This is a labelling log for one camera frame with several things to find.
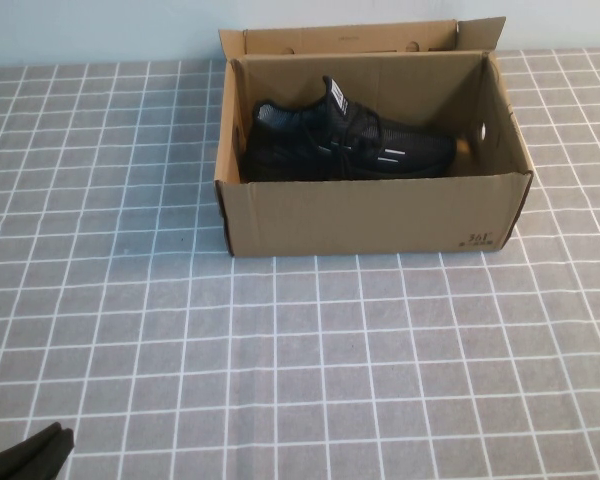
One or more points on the black knit sneaker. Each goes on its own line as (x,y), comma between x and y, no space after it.
(420,147)

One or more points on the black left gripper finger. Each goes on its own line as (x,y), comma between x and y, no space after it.
(20,460)
(60,462)

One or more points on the brown cardboard shoe box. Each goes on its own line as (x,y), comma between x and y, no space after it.
(380,220)

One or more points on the grey white-checked tablecloth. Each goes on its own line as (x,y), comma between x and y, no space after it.
(380,350)

